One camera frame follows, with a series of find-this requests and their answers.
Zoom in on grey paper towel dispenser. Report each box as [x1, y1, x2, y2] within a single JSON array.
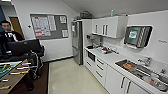
[[123, 25, 154, 50]]

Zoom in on person in black shirt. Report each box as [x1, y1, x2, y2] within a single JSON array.
[[0, 20, 26, 56]]

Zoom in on stainless steel sink basin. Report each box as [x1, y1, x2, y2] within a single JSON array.
[[114, 59, 152, 78]]

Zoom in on white wall cabinet two doors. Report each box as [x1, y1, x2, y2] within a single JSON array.
[[91, 15, 129, 39]]

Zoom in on black microwave oven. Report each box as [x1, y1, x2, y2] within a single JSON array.
[[87, 50, 97, 63]]

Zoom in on white base cabinet with doors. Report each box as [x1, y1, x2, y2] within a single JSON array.
[[104, 64, 149, 94]]

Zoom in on teal bottle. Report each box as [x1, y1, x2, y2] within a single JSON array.
[[110, 9, 115, 18]]

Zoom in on grey wall notice panel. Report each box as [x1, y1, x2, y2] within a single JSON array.
[[29, 13, 70, 41]]

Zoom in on stainless steel refrigerator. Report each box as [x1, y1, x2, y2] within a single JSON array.
[[71, 19, 85, 66]]

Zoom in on white mug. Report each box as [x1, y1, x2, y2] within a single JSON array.
[[150, 75, 161, 87]]

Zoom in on chrome sink faucet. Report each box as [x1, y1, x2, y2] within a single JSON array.
[[137, 56, 153, 67]]

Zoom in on brown wooden door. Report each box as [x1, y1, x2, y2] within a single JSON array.
[[9, 17, 25, 38]]

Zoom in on black monitor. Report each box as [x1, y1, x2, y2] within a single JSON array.
[[6, 39, 44, 56]]

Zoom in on black wheeled cart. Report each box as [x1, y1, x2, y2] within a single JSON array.
[[19, 49, 46, 81]]

